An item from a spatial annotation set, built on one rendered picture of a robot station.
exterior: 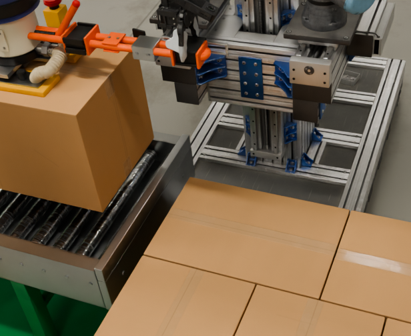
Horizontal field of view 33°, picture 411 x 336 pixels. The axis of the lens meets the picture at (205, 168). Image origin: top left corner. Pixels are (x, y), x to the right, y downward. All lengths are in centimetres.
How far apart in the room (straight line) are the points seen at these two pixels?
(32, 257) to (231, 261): 65
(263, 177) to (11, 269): 115
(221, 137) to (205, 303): 126
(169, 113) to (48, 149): 168
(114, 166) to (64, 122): 30
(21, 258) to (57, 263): 15
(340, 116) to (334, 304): 140
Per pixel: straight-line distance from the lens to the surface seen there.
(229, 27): 260
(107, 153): 223
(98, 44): 207
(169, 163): 253
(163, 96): 393
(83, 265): 227
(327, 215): 238
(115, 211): 249
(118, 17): 478
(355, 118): 334
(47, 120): 211
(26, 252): 237
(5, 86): 221
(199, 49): 193
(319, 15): 235
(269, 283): 219
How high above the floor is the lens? 225
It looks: 41 degrees down
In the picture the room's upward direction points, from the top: 7 degrees counter-clockwise
